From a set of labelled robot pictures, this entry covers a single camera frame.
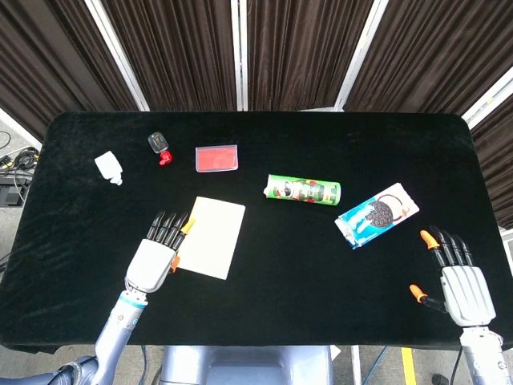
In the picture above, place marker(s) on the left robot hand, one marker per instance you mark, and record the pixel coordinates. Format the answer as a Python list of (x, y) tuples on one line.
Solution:
[(158, 252)]

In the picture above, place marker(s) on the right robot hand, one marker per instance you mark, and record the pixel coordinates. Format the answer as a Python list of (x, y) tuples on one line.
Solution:
[(465, 288)]

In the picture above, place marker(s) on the white paper sheet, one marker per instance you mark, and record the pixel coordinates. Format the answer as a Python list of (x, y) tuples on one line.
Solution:
[(214, 240)]

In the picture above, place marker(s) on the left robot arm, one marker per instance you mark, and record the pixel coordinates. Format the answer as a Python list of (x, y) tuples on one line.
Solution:
[(116, 333)]

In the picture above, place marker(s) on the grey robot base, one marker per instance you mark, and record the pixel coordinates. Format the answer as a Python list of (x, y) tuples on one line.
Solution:
[(244, 365)]

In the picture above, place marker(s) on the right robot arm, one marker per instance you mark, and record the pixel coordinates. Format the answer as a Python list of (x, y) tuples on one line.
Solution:
[(483, 357)]

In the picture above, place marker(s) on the yellow floor tape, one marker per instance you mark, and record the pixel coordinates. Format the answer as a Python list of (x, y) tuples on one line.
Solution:
[(409, 367)]

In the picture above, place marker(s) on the white plastic bottle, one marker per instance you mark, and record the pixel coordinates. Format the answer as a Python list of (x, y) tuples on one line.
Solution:
[(109, 167)]

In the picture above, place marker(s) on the clear bottle with red cap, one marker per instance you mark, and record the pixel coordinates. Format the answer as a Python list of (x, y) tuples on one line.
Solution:
[(159, 147)]

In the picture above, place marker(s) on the red card in clear sleeve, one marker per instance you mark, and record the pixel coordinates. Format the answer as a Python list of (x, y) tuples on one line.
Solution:
[(216, 159)]

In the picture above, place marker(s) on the blue cookie package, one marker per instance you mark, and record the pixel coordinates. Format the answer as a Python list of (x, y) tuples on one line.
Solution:
[(376, 215)]

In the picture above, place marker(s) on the black tablecloth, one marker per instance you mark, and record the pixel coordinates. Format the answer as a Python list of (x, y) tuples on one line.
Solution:
[(280, 288)]

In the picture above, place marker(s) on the green chips can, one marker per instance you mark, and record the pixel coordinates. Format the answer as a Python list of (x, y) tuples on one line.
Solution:
[(304, 191)]

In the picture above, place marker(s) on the brown curtain backdrop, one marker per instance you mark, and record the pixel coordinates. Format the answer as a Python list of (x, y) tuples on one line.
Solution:
[(180, 52)]

